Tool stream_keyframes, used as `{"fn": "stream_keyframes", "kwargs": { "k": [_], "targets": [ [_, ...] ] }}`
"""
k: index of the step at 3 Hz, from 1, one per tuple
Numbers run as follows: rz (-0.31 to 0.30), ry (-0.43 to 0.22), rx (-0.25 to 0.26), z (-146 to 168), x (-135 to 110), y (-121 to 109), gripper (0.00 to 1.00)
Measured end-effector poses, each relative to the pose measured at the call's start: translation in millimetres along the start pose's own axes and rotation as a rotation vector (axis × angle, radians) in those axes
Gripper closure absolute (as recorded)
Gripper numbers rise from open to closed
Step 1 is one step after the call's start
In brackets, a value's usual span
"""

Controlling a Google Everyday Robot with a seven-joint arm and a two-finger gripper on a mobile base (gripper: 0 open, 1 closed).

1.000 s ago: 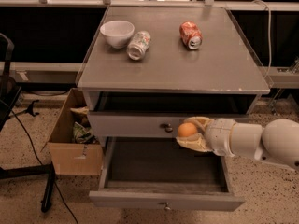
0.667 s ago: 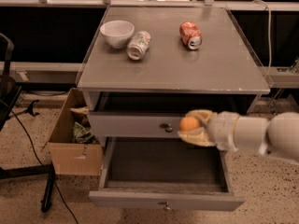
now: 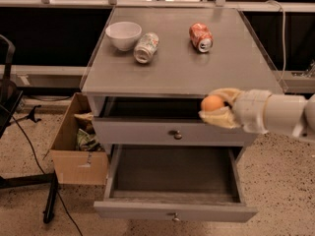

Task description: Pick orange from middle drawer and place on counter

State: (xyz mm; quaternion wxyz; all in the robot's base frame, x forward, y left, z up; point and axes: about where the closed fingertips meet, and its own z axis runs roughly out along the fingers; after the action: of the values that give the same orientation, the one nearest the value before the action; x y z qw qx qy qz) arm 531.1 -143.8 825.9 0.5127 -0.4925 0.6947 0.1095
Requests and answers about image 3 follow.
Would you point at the white ceramic bowl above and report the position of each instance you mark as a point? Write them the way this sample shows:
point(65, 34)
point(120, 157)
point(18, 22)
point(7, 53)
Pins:
point(123, 35)

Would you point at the grey drawer cabinet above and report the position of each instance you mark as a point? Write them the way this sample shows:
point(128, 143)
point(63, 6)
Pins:
point(172, 86)

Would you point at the green snack bag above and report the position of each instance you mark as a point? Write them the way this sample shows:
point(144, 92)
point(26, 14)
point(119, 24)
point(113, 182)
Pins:
point(86, 141)

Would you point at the closed grey top drawer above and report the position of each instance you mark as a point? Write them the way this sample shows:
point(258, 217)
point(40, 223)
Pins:
point(111, 131)

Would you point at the orange soda can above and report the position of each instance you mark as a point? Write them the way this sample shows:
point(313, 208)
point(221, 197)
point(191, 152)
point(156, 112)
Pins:
point(201, 37)

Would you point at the brown cardboard box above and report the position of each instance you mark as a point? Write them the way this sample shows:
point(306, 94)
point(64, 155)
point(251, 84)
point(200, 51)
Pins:
point(74, 166)

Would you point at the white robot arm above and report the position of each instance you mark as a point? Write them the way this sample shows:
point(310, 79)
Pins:
point(289, 115)

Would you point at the metal drawer knob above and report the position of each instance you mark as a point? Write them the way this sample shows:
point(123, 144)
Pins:
point(174, 216)
point(175, 134)

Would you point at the metal top drawer knob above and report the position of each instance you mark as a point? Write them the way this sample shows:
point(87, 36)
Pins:
point(175, 134)

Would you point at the open grey middle drawer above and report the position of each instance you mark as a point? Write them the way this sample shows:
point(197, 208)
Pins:
point(199, 183)

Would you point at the black chair base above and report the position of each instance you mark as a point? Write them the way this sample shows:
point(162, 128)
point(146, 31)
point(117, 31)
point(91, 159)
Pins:
point(10, 98)

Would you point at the orange fruit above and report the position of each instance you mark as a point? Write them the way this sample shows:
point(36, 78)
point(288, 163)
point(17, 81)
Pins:
point(212, 103)

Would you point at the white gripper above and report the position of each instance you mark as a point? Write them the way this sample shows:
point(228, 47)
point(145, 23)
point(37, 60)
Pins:
point(251, 110)

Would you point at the silver green soda can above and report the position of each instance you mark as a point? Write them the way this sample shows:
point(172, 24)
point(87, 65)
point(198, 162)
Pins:
point(146, 47)

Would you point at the metal middle drawer knob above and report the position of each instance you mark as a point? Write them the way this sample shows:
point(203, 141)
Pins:
point(174, 216)

